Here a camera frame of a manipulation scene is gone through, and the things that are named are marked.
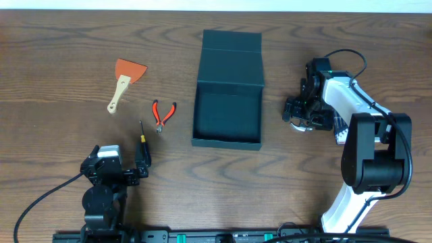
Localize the black yellow screwdriver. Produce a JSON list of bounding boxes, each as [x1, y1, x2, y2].
[[139, 120, 151, 165]]

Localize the small hammer orange label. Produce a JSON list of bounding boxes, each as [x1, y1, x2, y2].
[[290, 122, 313, 132]]

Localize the red handled pliers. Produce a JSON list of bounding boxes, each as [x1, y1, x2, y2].
[[151, 99, 178, 135]]

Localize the orange scraper wooden handle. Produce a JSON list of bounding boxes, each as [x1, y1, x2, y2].
[[107, 59, 148, 113]]

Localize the blue precision screwdriver case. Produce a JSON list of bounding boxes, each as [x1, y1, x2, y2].
[[333, 111, 349, 145]]

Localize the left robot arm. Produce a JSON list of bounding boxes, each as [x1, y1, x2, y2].
[[80, 141, 151, 243]]

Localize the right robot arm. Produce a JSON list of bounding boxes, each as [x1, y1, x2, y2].
[[282, 57, 413, 234]]

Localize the dark green open box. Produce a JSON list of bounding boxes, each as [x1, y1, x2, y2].
[[191, 30, 265, 151]]

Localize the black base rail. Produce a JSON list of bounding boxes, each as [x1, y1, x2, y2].
[[52, 227, 391, 243]]

